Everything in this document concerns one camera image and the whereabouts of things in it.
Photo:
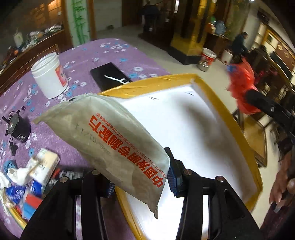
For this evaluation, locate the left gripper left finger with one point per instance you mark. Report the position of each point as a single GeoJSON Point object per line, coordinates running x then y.
{"type": "Point", "coordinates": [110, 189]}

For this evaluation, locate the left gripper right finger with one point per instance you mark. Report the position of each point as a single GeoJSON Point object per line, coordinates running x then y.
{"type": "Point", "coordinates": [175, 175]}

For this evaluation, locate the black patterned pouch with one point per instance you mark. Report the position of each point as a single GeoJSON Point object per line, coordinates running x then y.
{"type": "Point", "coordinates": [61, 171]}

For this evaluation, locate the grey pouch red text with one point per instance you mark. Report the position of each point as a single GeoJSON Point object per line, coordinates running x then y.
{"type": "Point", "coordinates": [111, 139]}

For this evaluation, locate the white boxed tissue pack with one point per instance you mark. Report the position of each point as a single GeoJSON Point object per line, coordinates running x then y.
{"type": "Point", "coordinates": [45, 166]}

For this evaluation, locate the blue red sponge pack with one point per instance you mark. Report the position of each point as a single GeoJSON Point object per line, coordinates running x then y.
{"type": "Point", "coordinates": [30, 205]}

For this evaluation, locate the blue Vinda tissue pack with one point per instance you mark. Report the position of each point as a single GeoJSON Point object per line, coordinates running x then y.
{"type": "Point", "coordinates": [16, 194]}

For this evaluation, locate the red mesh plastic bag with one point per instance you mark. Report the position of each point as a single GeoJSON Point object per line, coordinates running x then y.
{"type": "Point", "coordinates": [242, 80]}

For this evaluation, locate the blue knitted cloth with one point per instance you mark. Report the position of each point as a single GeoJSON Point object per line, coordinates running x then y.
{"type": "Point", "coordinates": [9, 164]}

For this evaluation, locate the person's right hand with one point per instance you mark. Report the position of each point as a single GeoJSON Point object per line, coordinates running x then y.
{"type": "Point", "coordinates": [282, 182]}

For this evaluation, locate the wooden chair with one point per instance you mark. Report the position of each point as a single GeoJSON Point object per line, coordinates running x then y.
{"type": "Point", "coordinates": [255, 134]}

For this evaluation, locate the white small heater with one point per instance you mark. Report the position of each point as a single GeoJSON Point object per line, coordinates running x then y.
{"type": "Point", "coordinates": [226, 56]}

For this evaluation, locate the seated man dark jacket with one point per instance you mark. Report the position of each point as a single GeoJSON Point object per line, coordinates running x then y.
{"type": "Point", "coordinates": [238, 46]}

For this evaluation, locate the yellow taped white box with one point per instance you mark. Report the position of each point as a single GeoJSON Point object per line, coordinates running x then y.
{"type": "Point", "coordinates": [182, 113]}

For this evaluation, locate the red white paint bucket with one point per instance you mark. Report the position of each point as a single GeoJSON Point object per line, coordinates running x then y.
{"type": "Point", "coordinates": [206, 59]}

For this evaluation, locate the black electric motor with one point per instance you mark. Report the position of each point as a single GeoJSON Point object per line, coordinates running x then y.
{"type": "Point", "coordinates": [17, 126]}

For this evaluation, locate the black smartphone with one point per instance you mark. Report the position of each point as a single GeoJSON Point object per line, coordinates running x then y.
{"type": "Point", "coordinates": [109, 76]}

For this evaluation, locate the purple floral tablecloth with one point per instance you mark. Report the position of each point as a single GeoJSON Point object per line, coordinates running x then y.
{"type": "Point", "coordinates": [78, 201]}

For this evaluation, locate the white plastic jar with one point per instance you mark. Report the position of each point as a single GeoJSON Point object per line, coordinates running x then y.
{"type": "Point", "coordinates": [50, 76]}

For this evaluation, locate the standing person dark clothes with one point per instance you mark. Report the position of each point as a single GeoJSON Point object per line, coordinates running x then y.
{"type": "Point", "coordinates": [151, 16]}

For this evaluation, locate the wooden sideboard cabinet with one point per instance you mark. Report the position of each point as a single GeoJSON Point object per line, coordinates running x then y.
{"type": "Point", "coordinates": [29, 31]}

